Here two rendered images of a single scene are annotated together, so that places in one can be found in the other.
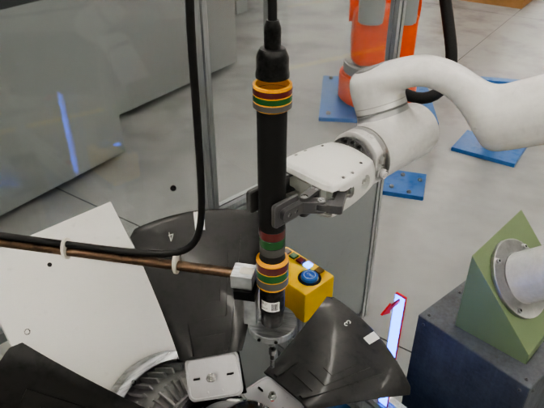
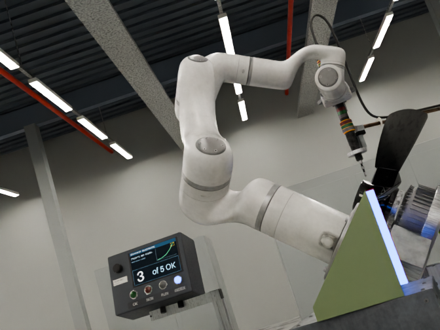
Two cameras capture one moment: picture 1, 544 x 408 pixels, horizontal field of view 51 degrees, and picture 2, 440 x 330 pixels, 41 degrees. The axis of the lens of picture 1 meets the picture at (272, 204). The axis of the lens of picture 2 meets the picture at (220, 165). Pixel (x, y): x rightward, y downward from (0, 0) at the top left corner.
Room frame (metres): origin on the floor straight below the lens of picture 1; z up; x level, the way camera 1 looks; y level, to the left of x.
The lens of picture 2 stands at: (2.05, -1.49, 1.04)
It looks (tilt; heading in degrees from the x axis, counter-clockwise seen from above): 12 degrees up; 148
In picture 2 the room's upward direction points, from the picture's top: 18 degrees counter-clockwise
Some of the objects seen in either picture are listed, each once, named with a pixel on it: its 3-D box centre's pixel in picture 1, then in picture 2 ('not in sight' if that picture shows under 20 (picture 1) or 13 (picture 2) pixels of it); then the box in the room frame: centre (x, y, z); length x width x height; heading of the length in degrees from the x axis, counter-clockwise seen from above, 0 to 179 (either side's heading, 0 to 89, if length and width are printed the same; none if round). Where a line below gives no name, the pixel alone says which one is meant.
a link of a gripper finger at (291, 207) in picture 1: (299, 210); not in sight; (0.57, -0.03, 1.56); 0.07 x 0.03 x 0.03; 134
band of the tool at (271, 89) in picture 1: (272, 95); not in sight; (0.58, 0.00, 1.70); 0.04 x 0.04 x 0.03
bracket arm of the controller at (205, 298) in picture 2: not in sight; (186, 304); (0.37, -0.70, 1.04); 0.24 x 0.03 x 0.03; 44
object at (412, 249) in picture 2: not in sight; (404, 253); (0.64, -0.02, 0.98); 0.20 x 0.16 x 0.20; 44
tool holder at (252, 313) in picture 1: (265, 300); (355, 140); (0.58, 0.01, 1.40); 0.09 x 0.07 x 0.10; 79
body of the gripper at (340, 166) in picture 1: (329, 173); (334, 92); (0.66, -0.08, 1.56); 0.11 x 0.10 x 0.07; 134
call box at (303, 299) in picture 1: (295, 285); not in sight; (1.04, -0.06, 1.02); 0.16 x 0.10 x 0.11; 44
